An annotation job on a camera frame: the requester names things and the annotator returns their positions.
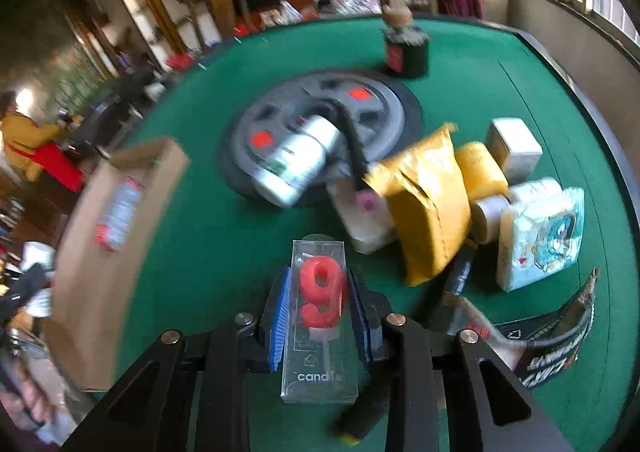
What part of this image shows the white pouch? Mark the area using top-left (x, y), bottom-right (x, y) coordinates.
top-left (327, 179), bottom-right (401, 254)

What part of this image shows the white bottle with grey cap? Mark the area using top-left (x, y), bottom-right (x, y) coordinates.
top-left (496, 177), bottom-right (586, 294)

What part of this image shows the white cup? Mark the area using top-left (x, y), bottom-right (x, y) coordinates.
top-left (20, 241), bottom-right (57, 278)

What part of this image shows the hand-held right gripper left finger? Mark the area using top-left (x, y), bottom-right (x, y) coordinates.
top-left (60, 266), bottom-right (296, 452)

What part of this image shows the person's left hand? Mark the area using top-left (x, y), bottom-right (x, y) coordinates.
top-left (0, 362), bottom-right (56, 433)

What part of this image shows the clear boxed red number candle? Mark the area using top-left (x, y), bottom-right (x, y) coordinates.
top-left (281, 239), bottom-right (360, 405)

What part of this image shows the black marker with yellow tip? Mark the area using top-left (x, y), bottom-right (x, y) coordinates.
top-left (337, 397), bottom-right (388, 448)

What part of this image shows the clear plastic packet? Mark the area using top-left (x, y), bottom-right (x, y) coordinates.
top-left (430, 294), bottom-right (526, 373)

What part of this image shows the brown paper bag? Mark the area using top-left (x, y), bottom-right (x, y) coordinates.
top-left (47, 136), bottom-right (191, 393)

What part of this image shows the black jar with red label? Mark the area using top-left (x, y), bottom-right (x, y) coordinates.
top-left (382, 27), bottom-right (431, 79)

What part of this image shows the brown tape roll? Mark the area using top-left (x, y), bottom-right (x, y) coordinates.
top-left (382, 2), bottom-right (413, 30)

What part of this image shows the white roll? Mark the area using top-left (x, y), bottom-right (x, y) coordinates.
top-left (472, 194), bottom-right (511, 243)

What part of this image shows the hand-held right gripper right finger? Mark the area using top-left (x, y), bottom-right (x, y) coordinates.
top-left (347, 266), bottom-right (576, 452)

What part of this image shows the yellow padded envelope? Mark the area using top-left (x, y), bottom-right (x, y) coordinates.
top-left (362, 122), bottom-right (473, 288)

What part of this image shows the silver bottle with green label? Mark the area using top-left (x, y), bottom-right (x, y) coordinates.
top-left (252, 114), bottom-right (343, 209)

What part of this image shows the red and white can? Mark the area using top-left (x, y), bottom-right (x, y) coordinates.
top-left (95, 176), bottom-right (146, 253)

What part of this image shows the black printed packet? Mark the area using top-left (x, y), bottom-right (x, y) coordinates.
top-left (492, 266), bottom-right (601, 390)

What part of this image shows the yellow tape roll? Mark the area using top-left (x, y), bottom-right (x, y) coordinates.
top-left (456, 141), bottom-right (510, 200)

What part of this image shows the white box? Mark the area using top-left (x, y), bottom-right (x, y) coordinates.
top-left (487, 118), bottom-right (543, 185)

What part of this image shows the black tube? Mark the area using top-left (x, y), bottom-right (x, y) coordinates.
top-left (442, 247), bottom-right (476, 295)

